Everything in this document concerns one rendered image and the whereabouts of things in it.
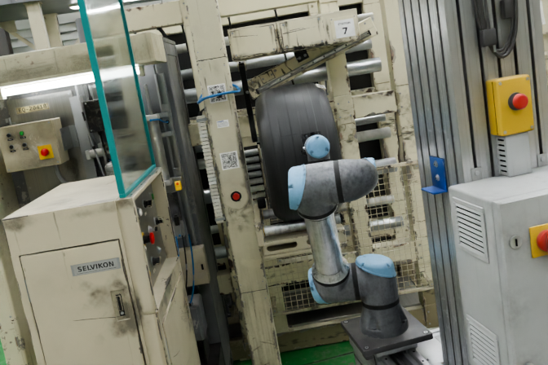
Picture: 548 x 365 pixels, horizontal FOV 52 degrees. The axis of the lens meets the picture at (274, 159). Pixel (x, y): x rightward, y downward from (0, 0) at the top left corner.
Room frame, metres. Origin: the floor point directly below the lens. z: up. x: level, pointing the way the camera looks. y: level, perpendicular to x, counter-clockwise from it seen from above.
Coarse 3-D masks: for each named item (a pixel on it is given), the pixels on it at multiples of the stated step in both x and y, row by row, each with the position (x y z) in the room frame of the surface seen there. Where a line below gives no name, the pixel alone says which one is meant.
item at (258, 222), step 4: (256, 204) 2.65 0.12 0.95; (256, 208) 2.58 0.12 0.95; (256, 212) 2.51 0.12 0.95; (260, 212) 2.53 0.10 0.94; (256, 216) 2.43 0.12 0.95; (260, 216) 2.43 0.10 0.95; (256, 220) 2.36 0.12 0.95; (260, 220) 2.36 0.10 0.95; (256, 224) 2.30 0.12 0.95; (260, 224) 2.29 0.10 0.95; (256, 228) 2.29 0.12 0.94; (260, 228) 2.29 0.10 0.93; (256, 232) 2.29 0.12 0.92; (260, 232) 2.29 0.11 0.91; (256, 236) 2.29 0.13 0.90; (260, 236) 2.29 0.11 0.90; (260, 240) 2.29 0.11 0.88; (264, 240) 2.30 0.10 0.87; (260, 244) 2.29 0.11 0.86; (264, 244) 2.29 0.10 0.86
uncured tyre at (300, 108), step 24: (264, 96) 2.39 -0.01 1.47; (288, 96) 2.34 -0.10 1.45; (312, 96) 2.32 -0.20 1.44; (264, 120) 2.28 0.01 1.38; (288, 120) 2.24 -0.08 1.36; (312, 120) 2.24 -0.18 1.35; (264, 144) 2.24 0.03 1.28; (288, 144) 2.20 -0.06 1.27; (336, 144) 2.23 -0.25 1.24; (264, 168) 2.27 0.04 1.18; (288, 168) 2.19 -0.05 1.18; (288, 192) 2.21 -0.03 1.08; (288, 216) 2.30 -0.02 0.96
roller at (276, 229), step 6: (336, 216) 2.34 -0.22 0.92; (288, 222) 2.34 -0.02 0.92; (294, 222) 2.34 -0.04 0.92; (300, 222) 2.33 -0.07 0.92; (336, 222) 2.33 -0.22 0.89; (264, 228) 2.33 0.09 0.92; (270, 228) 2.33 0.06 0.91; (276, 228) 2.33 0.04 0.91; (282, 228) 2.33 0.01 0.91; (288, 228) 2.33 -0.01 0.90; (294, 228) 2.33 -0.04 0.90; (300, 228) 2.33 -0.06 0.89; (306, 228) 2.33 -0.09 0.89; (264, 234) 2.36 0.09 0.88; (270, 234) 2.33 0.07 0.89; (276, 234) 2.33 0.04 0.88
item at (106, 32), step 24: (96, 0) 1.84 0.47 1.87; (120, 0) 2.21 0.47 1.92; (96, 24) 1.78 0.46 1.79; (120, 24) 2.12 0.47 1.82; (96, 48) 1.72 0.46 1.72; (120, 48) 2.04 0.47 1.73; (96, 72) 1.67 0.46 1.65; (120, 72) 1.97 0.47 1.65; (120, 96) 1.89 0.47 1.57; (120, 120) 1.83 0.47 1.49; (144, 120) 2.21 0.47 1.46; (120, 144) 1.76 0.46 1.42; (144, 144) 2.12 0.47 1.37; (120, 168) 1.68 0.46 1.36; (144, 168) 2.04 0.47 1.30; (120, 192) 1.67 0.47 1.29
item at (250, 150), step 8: (248, 152) 2.81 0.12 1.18; (256, 152) 2.81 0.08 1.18; (248, 160) 2.80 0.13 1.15; (256, 160) 2.80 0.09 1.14; (248, 168) 2.81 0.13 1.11; (256, 168) 2.81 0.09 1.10; (256, 176) 2.80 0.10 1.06; (264, 176) 2.79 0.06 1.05; (256, 184) 2.93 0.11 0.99; (264, 184) 2.79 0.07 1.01; (264, 192) 2.81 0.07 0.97; (256, 200) 2.81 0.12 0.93
